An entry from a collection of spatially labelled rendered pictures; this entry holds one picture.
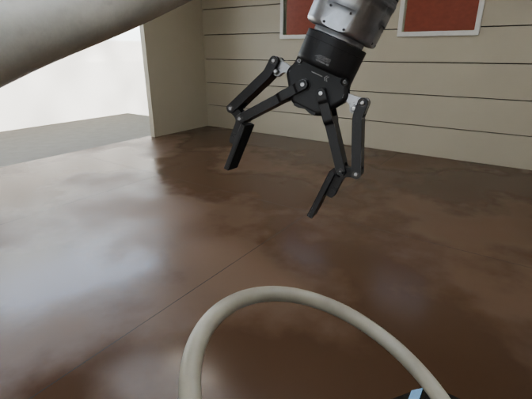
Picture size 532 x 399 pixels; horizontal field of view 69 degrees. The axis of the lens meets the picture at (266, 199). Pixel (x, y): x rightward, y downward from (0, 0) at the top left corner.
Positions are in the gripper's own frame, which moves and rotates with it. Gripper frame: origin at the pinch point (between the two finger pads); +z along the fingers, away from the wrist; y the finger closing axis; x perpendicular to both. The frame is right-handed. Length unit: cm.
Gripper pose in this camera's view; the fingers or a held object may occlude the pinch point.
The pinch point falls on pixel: (273, 184)
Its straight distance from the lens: 54.0
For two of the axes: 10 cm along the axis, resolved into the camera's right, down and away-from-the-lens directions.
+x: 3.9, -2.4, 8.9
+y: 8.4, 4.9, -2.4
